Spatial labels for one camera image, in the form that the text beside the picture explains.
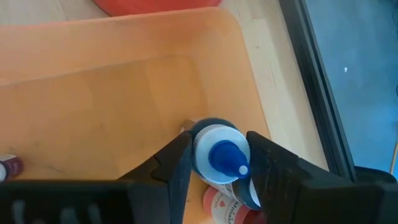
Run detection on black metal table frame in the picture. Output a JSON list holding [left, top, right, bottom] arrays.
[[277, 0, 398, 187]]

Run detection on orange translucent plastic bin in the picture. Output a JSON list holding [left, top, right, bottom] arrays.
[[0, 6, 271, 224]]

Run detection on blue food colouring bottle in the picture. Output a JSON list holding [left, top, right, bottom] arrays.
[[189, 117, 264, 212]]

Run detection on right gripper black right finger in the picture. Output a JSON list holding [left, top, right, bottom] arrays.
[[246, 130, 398, 224]]

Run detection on red desk lamp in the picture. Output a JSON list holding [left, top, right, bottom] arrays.
[[91, 0, 223, 17]]

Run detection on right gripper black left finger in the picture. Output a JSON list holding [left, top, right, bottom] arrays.
[[0, 129, 194, 224]]

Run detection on purple food colouring bottle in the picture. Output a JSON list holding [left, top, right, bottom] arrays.
[[0, 154, 25, 183]]

